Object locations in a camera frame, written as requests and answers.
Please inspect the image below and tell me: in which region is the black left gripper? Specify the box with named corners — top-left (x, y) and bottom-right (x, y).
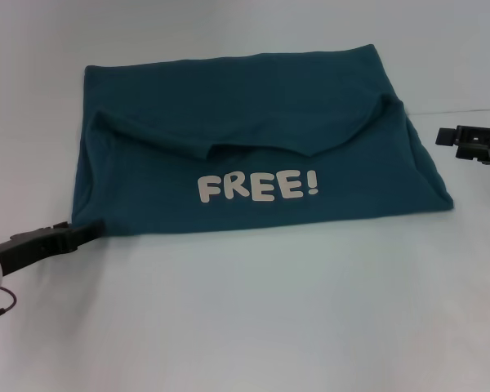
top-left (0, 219), bottom-right (106, 275)

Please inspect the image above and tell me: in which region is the blue teal shirt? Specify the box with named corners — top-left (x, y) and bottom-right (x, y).
top-left (71, 43), bottom-right (454, 240)

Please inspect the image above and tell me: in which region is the left gripper cable with connector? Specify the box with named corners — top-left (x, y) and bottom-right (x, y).
top-left (0, 287), bottom-right (18, 324)

